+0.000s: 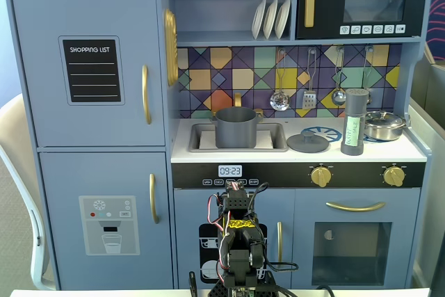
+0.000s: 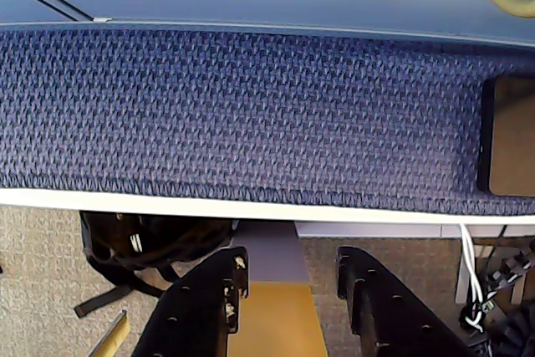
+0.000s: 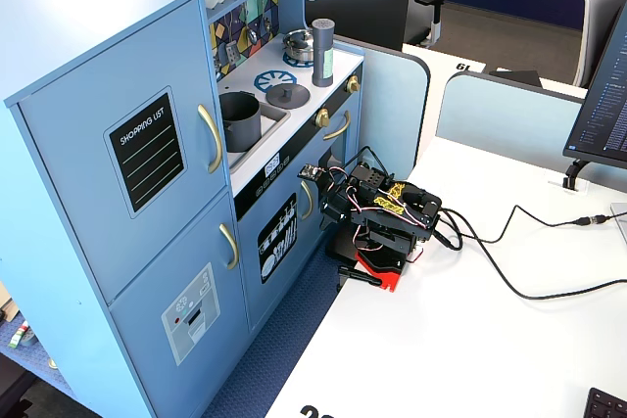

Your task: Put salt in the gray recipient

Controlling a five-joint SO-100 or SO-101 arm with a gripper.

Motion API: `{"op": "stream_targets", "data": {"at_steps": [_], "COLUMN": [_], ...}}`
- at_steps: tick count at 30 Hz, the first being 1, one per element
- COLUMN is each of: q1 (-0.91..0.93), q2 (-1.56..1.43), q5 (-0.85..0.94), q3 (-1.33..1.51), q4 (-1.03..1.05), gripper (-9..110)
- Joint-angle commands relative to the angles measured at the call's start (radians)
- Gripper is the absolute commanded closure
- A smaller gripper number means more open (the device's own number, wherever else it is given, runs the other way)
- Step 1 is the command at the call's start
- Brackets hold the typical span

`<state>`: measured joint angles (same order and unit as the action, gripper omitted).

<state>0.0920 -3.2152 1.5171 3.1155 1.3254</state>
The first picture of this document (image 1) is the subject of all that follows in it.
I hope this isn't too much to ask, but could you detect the gold dishwasher door handle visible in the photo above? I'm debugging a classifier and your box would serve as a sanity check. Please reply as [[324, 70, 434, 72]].
[[276, 220, 284, 270]]

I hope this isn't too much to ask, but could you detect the blue chalkboard fridge door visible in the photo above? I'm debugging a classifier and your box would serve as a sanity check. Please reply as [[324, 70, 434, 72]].
[[10, 0, 166, 147]]

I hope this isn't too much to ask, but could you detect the steel skimmer spoon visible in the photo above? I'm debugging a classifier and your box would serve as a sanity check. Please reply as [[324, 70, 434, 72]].
[[269, 48, 291, 112]]

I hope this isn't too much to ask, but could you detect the gray cooking pot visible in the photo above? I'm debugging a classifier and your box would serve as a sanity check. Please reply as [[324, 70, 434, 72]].
[[209, 106, 264, 149]]

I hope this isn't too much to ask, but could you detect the black shopping list board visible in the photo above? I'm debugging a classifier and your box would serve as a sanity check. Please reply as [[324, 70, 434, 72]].
[[58, 35, 125, 106]]

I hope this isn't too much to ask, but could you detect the blue dispenser freezer door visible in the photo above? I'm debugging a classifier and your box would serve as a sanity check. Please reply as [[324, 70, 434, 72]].
[[38, 151, 174, 290]]

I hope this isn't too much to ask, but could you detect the white plate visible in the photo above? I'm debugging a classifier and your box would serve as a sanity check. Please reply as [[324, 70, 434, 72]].
[[251, 0, 267, 40], [263, 0, 279, 40], [274, 0, 292, 40]]

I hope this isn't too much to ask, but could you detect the gray pot lid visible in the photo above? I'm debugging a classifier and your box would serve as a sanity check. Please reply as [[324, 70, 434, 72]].
[[286, 131, 330, 154]]

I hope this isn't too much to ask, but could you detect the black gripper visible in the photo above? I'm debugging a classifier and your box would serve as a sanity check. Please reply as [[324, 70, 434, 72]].
[[225, 183, 247, 199]]

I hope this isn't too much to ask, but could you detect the steel ladle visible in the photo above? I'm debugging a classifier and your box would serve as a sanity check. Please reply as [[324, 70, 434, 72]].
[[330, 46, 347, 106]]

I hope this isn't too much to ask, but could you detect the steel pot lid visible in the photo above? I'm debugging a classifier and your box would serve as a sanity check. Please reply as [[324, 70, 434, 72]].
[[363, 111, 407, 127]]

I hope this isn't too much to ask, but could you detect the gold oven handle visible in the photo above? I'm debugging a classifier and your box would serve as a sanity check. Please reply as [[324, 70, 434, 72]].
[[325, 201, 386, 213]]

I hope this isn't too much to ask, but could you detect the gold fridge door handle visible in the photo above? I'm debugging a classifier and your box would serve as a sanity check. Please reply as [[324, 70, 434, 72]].
[[141, 64, 153, 125], [149, 173, 160, 225]]

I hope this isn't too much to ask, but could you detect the steel slotted spatula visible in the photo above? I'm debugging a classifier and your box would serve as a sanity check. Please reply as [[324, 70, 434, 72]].
[[301, 48, 318, 111]]

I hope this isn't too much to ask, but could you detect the black dishwasher sticker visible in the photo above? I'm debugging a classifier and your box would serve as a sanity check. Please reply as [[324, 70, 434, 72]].
[[198, 223, 268, 284]]

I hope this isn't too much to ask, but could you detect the gray toy sink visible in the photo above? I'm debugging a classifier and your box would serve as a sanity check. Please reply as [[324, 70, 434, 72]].
[[187, 122, 289, 154]]

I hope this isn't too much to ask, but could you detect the gold faucet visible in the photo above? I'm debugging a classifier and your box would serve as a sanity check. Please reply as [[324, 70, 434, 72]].
[[210, 92, 264, 117]]

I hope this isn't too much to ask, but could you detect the black power cable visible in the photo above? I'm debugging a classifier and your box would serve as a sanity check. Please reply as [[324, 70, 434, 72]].
[[274, 284, 334, 297]]

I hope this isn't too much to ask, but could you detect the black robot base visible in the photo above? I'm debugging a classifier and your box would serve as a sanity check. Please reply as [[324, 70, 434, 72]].
[[208, 271, 279, 297]]

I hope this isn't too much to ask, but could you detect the black microwave door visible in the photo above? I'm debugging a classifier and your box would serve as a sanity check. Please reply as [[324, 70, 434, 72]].
[[295, 0, 428, 40]]

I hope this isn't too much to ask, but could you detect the steel pot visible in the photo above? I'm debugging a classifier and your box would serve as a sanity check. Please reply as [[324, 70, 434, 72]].
[[362, 121, 407, 141]]

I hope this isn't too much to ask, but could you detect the blue wooden toy kitchen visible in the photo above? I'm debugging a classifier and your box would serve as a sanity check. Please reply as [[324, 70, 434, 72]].
[[3, 0, 435, 291]]

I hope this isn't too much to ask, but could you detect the gray salt shaker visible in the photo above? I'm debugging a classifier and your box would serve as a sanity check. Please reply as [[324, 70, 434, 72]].
[[340, 88, 370, 156]]

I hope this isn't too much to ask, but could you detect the gold stove knob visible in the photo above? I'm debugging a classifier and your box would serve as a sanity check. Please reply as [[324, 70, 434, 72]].
[[382, 165, 406, 187], [310, 165, 333, 188]]

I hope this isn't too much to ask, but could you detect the blue dishwasher door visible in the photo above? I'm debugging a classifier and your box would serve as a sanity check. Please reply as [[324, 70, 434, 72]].
[[173, 188, 296, 289]]

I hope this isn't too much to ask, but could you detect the digital clock display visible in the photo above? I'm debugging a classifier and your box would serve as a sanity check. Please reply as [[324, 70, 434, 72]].
[[218, 164, 243, 178]]

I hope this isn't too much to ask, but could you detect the blue oven door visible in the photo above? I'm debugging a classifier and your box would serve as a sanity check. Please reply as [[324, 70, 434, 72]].
[[294, 188, 421, 289]]

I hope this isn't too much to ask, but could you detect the beige partition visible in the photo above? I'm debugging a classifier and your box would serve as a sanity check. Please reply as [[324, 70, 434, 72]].
[[410, 56, 445, 291]]

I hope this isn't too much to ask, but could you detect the red white servo wire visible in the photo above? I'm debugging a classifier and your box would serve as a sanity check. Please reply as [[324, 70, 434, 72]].
[[207, 194, 227, 228]]

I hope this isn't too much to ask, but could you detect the gold microwave handle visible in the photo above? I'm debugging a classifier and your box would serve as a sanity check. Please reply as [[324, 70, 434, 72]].
[[304, 0, 316, 29]]

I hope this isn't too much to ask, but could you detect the black control panel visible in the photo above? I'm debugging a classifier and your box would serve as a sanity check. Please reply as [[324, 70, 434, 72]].
[[172, 161, 427, 189]]

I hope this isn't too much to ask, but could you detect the gold ribbed side ornament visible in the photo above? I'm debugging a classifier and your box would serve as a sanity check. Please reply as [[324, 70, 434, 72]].
[[163, 8, 179, 87]]

